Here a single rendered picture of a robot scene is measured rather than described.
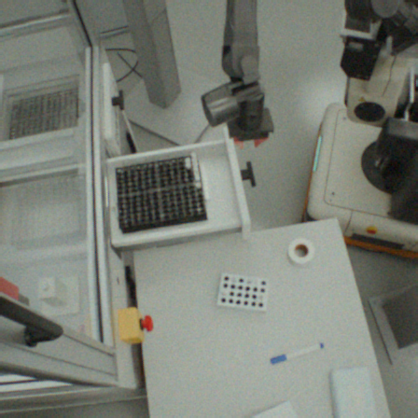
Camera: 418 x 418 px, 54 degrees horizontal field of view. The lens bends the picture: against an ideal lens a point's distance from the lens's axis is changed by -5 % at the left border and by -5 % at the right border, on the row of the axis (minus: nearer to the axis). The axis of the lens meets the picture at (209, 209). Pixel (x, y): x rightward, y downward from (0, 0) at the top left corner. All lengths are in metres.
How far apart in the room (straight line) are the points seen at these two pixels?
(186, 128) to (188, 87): 0.28
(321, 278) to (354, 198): 0.73
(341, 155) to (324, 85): 0.70
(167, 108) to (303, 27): 1.04
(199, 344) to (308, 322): 0.28
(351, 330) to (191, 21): 2.23
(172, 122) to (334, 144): 0.86
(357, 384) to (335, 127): 1.24
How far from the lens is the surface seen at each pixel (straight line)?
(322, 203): 1.80
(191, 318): 1.13
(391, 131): 1.46
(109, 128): 1.22
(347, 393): 1.10
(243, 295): 1.10
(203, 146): 1.18
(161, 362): 1.13
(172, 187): 1.11
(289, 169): 2.18
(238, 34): 0.87
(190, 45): 2.74
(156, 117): 2.35
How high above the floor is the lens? 1.87
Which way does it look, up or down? 65 degrees down
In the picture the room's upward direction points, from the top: 8 degrees counter-clockwise
